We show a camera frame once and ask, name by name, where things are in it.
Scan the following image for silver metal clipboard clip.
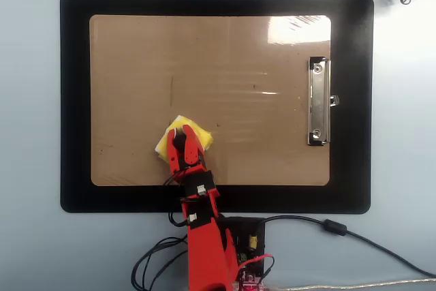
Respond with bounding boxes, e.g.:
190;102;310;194
307;55;341;147

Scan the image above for black robot base controller board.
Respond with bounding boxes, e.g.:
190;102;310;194
217;216;266;291

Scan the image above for yellow and white sponge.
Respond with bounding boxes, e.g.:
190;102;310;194
155;114;215;162

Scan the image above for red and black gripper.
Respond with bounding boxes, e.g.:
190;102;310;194
166;123;217;197

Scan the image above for silver braided USB cable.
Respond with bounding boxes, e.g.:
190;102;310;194
265;277;436;291

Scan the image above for black rectangular desk mat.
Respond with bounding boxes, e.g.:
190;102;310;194
59;0;375;214

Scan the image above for brown clipboard board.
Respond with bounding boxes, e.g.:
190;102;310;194
89;14;332;187

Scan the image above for black cable with ferrite bead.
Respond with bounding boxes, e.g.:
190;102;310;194
264;215;436;278

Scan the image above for black robot arm wires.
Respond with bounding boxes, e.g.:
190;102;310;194
131;209;190;291

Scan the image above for red jumper wire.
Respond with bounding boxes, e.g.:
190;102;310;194
238;253;275;282

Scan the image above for black round sponge knob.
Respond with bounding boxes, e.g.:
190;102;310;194
172;132;187;151

